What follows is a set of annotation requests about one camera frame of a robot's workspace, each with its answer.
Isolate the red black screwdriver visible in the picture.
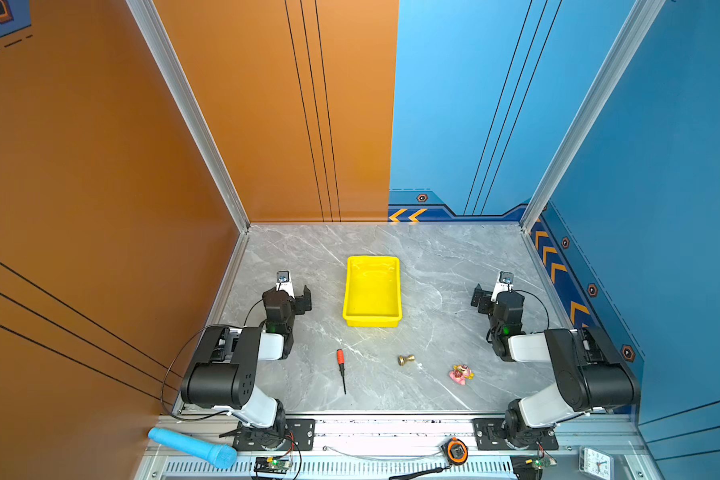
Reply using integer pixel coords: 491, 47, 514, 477
336, 349, 347, 394

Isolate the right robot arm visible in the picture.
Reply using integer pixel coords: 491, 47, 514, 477
471, 282, 641, 450

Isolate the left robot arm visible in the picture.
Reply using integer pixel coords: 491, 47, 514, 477
180, 286, 312, 450

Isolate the yellow plastic bin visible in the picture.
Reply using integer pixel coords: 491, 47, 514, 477
342, 256, 403, 328

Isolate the pink toy figure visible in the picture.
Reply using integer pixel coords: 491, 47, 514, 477
449, 364, 474, 386

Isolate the small brass fitting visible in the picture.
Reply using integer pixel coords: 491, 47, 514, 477
397, 355, 416, 366

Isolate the orange black tape measure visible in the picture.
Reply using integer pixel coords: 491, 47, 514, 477
441, 437, 469, 466

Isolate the right green circuit board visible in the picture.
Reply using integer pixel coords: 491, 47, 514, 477
525, 456, 558, 478

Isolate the green circuit board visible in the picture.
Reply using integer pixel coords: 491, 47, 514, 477
253, 457, 293, 477
525, 456, 558, 478

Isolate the left green circuit board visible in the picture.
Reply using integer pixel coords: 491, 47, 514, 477
253, 457, 293, 477

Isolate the white square clock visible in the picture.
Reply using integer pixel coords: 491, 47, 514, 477
578, 447, 614, 480

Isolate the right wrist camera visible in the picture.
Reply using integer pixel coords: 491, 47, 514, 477
492, 271, 514, 297

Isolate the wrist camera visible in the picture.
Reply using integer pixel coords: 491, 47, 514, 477
276, 270, 296, 298
492, 271, 514, 297

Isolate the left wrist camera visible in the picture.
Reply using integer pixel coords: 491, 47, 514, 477
276, 270, 296, 298

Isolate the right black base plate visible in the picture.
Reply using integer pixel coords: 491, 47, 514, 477
472, 417, 559, 451

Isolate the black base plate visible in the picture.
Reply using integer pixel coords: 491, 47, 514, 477
472, 417, 559, 451
232, 417, 316, 452

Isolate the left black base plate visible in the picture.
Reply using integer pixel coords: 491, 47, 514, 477
232, 417, 316, 452

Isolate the blue cylindrical handle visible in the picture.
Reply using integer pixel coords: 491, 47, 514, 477
148, 428, 238, 469

